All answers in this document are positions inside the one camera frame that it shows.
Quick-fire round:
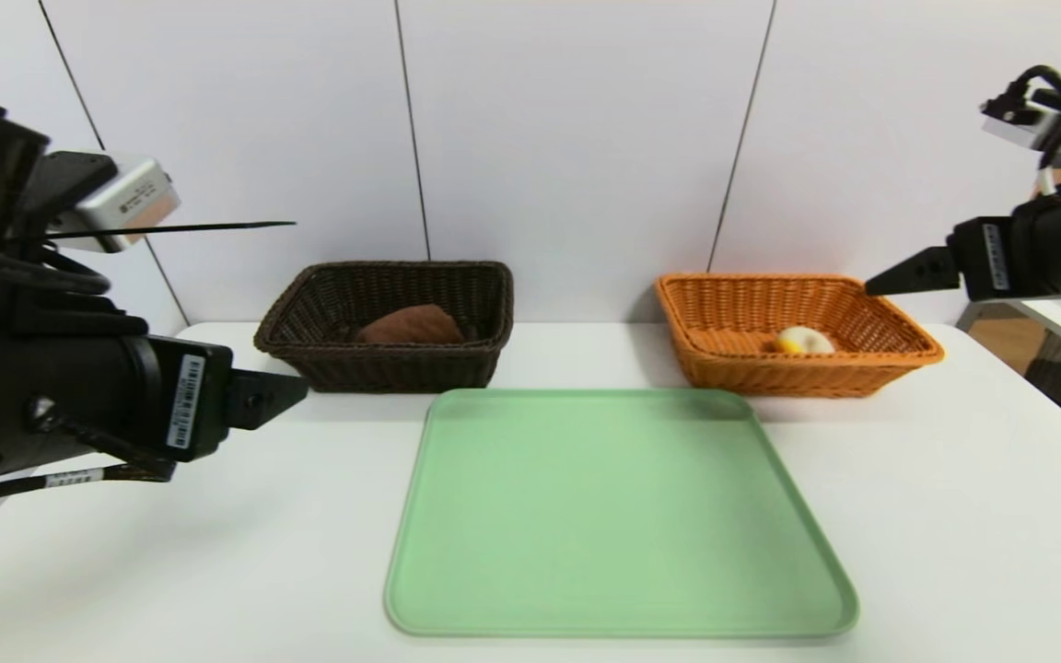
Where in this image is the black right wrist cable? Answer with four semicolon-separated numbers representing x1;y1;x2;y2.
1000;64;1061;139

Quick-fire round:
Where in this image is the white orange felt bun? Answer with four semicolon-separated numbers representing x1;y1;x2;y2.
775;326;835;355

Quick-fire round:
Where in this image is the orange wicker basket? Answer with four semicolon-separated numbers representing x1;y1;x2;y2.
655;273;945;399

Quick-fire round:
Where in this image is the black braided cable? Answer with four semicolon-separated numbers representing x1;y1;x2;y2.
0;241;112;296

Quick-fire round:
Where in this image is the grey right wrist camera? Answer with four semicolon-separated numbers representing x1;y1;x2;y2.
980;92;1061;153

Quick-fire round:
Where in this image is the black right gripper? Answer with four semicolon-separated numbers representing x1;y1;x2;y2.
864;193;1061;302

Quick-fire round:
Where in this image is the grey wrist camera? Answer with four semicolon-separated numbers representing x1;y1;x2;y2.
50;155;181;255
980;92;1061;153

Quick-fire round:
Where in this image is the light green plastic tray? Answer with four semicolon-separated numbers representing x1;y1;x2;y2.
384;388;859;638

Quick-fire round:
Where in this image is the brown towel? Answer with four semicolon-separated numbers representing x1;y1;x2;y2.
353;305;465;346

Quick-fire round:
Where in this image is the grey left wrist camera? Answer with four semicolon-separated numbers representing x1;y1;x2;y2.
50;155;181;255

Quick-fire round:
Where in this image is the dark brown wicker basket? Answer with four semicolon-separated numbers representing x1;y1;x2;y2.
253;262;515;395

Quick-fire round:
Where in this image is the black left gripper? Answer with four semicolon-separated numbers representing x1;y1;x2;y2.
2;329;309;476

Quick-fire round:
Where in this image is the thin black cable tie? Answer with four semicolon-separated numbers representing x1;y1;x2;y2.
42;220;297;242

